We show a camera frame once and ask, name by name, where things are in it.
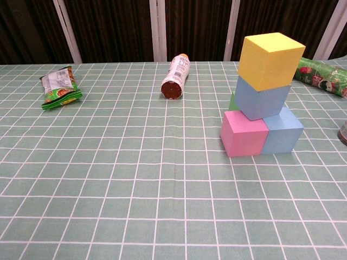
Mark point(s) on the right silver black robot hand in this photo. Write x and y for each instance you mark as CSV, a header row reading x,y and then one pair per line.
x,y
343,135

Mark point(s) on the light blue foam cube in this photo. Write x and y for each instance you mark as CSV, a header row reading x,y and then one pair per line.
x,y
282,135
260,104

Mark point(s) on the pink foam cube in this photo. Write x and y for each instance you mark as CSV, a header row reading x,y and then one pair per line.
x,y
244,140

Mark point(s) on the yellow foam cube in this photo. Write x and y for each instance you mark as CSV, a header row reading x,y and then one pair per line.
x,y
268,59

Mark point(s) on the green chip bag red print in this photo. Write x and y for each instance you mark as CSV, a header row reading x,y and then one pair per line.
x,y
320,75

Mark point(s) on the green foam cube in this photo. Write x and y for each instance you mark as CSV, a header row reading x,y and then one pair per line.
x,y
232,104

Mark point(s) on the white bottle yellow cap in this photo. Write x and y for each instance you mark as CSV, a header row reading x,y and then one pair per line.
x,y
176,73

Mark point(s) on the green checked tablecloth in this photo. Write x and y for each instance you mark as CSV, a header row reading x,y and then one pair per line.
x,y
135,189

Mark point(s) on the dark brown curtain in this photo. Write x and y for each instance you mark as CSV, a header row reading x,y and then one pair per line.
x,y
114,27

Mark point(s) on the green snack bag white label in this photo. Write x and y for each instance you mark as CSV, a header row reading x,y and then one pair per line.
x,y
58,81

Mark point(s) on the white frame post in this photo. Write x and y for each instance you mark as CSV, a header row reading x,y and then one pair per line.
x,y
329,32
67,29
231,29
157,29

